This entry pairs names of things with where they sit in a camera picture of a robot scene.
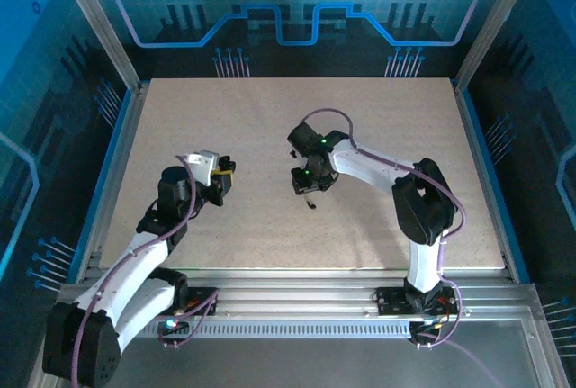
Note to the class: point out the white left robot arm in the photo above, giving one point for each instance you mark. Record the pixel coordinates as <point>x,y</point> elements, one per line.
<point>130,311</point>

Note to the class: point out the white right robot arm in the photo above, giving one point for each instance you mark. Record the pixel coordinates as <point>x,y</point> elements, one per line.
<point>369,167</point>

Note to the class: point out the small control board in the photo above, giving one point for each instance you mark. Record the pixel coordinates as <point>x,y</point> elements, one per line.
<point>427,328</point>
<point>173,327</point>

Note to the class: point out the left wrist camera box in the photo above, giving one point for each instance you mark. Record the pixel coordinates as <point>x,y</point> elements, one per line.
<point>202,167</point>

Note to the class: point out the aluminium table side rail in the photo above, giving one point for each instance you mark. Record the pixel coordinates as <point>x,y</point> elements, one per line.
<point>485,181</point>
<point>118,167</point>

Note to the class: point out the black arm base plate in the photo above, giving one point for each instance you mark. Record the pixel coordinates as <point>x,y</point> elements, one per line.
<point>202,302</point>
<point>391,302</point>

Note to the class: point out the aluminium mounting rail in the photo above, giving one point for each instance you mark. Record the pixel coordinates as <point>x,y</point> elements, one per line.
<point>292,298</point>

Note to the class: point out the aluminium frame post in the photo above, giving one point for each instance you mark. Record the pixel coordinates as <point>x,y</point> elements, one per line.
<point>96,28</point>
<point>490,23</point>

